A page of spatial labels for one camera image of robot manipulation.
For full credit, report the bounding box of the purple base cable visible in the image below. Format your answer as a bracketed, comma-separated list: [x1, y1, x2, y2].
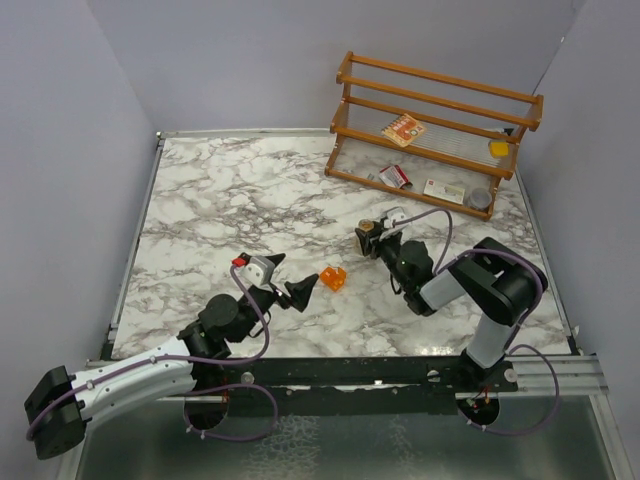
[182, 373, 282, 441]
[464, 343, 561, 436]

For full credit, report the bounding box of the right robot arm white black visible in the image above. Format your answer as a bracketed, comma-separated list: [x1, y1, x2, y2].
[355, 220, 548, 391]

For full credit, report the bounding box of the orange pill organizer box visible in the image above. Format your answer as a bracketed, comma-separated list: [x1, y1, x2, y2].
[319, 266, 347, 292]

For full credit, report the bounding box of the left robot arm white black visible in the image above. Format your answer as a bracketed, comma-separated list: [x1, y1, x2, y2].
[24, 253, 319, 460]

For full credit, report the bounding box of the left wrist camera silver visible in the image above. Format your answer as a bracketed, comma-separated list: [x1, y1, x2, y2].
[232, 254, 272, 285]

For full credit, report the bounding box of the yellow small container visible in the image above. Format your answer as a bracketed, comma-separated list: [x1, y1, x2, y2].
[488, 140, 510, 159]

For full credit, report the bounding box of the wooden three-tier shelf rack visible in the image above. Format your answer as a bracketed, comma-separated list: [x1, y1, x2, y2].
[324, 51, 544, 221]

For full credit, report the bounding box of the white red medicine box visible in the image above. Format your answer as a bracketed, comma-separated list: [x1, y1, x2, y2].
[423, 178, 465, 205]

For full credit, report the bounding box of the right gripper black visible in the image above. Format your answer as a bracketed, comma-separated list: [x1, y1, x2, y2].
[358, 221, 411, 290]

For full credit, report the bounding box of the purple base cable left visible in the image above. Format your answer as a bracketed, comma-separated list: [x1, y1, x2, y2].
[182, 373, 282, 441]

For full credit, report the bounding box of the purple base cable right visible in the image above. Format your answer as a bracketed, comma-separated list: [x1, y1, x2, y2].
[464, 343, 561, 436]

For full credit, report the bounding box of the clear round jar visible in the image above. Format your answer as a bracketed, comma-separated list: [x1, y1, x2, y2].
[465, 188, 493, 211]

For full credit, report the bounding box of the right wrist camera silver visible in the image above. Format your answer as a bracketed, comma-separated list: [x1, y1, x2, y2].
[381, 207, 406, 229]

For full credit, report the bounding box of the orange spiral notebook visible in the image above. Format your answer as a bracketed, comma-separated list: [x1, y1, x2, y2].
[381, 113, 426, 147]

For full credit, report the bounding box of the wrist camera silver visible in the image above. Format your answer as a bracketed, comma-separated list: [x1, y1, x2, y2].
[232, 254, 272, 285]
[381, 207, 406, 229]

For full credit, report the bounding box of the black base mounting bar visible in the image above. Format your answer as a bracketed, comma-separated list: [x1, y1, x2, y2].
[194, 356, 517, 417]

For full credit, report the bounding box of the red white torn packet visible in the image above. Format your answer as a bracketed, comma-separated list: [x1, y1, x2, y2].
[378, 165, 413, 189]

